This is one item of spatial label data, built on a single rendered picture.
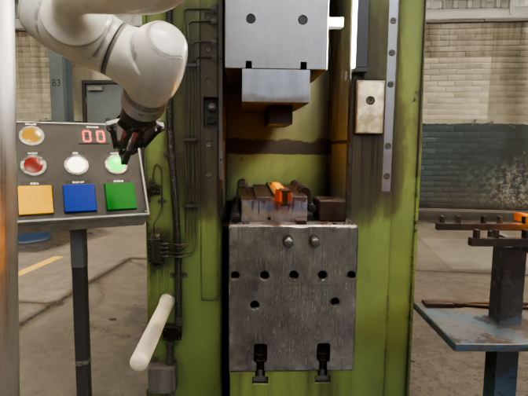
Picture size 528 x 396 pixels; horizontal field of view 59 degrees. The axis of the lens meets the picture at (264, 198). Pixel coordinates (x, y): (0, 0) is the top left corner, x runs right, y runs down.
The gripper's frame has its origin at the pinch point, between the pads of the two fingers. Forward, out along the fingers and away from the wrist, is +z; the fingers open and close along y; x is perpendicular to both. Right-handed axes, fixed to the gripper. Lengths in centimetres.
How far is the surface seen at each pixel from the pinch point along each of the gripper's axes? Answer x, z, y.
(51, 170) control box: 2.1, 13.2, -16.0
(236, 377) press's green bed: -56, 38, 32
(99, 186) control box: -2.7, 13.2, -4.9
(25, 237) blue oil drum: 139, 450, -19
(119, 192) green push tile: -5.0, 12.4, -0.1
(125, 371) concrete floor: -41, 154, 20
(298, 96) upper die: 15, -6, 51
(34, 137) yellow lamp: 11.6, 12.7, -19.4
